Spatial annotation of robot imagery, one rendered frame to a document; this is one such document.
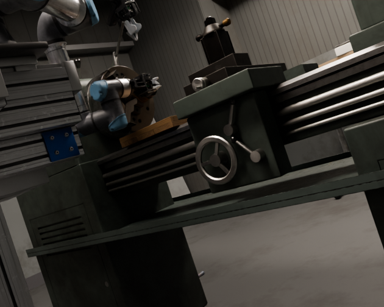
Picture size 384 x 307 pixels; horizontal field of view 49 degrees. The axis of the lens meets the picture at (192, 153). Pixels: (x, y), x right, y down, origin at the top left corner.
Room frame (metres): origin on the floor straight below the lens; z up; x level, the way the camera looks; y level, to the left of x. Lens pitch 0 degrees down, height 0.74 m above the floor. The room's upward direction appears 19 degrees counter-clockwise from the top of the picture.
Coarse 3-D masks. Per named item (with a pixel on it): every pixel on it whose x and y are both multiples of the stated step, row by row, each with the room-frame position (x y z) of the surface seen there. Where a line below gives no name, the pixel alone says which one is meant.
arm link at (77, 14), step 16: (0, 0) 1.09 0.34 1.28; (16, 0) 1.10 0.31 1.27; (32, 0) 1.11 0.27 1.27; (48, 0) 1.19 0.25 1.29; (64, 0) 1.31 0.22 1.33; (80, 0) 1.45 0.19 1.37; (64, 16) 1.38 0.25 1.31; (80, 16) 1.46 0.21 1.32; (96, 16) 1.51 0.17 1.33; (64, 32) 1.53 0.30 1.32
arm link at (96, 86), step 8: (104, 80) 1.56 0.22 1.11; (112, 80) 1.58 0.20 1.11; (96, 88) 1.54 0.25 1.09; (104, 88) 1.53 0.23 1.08; (112, 88) 1.56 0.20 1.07; (120, 88) 1.59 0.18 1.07; (96, 96) 1.55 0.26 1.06; (104, 96) 1.54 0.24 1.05; (112, 96) 1.56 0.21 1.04; (120, 96) 1.61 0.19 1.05
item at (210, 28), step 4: (212, 24) 1.44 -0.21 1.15; (216, 24) 1.44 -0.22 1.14; (204, 28) 1.46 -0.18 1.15; (208, 28) 1.44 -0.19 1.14; (212, 28) 1.43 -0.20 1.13; (216, 28) 1.43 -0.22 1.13; (220, 28) 1.44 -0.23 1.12; (204, 32) 1.45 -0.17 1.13; (208, 32) 1.44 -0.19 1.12; (204, 36) 1.45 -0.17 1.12
